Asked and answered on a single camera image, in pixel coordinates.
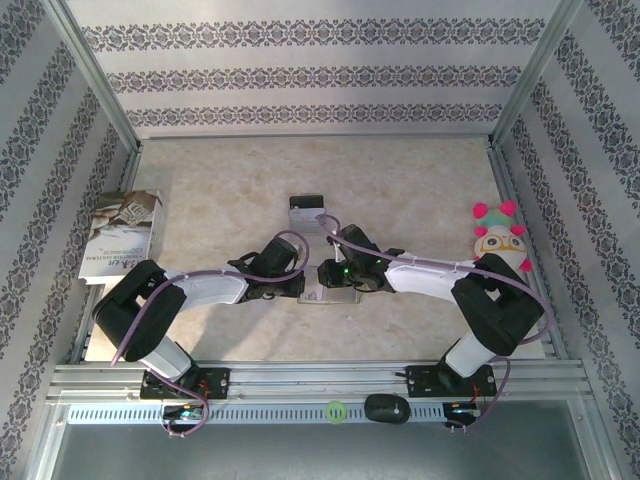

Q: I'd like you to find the clear acrylic card stand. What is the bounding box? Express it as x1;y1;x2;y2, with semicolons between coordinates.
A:
288;194;330;237

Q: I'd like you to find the silver credit card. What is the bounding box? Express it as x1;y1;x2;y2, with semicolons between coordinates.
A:
289;207;326;234

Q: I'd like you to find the black computer mouse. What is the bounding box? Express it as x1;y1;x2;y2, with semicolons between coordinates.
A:
363;393;412;426

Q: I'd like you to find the plush toy with glasses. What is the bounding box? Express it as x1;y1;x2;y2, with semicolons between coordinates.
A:
472;200;534;274

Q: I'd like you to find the small circuit board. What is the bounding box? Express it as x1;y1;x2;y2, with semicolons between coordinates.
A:
446;401;482;419
162;404;209;422

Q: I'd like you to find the white paperback book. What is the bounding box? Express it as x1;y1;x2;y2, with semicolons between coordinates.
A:
78;188;165;286

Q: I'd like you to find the grey metal shelf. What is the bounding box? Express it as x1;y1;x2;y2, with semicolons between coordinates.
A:
29;399;626;480

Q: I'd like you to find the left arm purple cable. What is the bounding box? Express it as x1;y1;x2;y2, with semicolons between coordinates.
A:
112;228;311;440

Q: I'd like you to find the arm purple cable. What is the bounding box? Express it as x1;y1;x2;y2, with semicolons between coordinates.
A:
316;213;554;431
112;228;311;440

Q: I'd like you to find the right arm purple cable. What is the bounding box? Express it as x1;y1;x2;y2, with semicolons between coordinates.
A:
316;213;554;431

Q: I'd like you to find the aluminium mounting rail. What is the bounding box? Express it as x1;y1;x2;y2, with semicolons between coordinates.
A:
45;359;596;404

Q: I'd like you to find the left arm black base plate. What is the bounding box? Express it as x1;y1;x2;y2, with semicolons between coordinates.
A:
139;367;232;401

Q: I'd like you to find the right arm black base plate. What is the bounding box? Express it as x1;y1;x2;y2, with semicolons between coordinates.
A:
407;364;499;400

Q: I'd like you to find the slotted grey cable duct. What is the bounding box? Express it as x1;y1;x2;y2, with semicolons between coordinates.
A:
66;402;447;427

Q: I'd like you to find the aluminium back rail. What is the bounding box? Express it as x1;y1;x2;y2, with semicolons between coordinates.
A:
135;130;497;143

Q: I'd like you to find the aluminium side rail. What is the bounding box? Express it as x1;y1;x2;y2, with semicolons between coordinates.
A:
67;147;145;365
485;137;571;360

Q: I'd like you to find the aluminium frame post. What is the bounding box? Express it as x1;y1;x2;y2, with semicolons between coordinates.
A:
489;0;586;149
42;0;141;151

